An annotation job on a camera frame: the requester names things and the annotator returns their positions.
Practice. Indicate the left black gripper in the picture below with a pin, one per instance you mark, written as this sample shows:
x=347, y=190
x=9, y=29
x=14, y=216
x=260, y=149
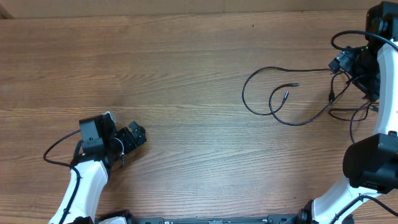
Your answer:
x=129, y=142

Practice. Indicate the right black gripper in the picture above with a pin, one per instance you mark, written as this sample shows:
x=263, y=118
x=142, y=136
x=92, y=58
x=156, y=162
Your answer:
x=342, y=60

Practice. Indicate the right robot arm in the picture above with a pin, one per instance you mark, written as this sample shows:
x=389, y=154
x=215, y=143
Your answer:
x=369, y=165

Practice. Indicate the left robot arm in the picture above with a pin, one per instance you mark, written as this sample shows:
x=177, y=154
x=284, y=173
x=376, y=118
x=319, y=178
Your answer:
x=100, y=147

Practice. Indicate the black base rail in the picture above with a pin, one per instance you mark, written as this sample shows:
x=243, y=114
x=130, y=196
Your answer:
x=214, y=220

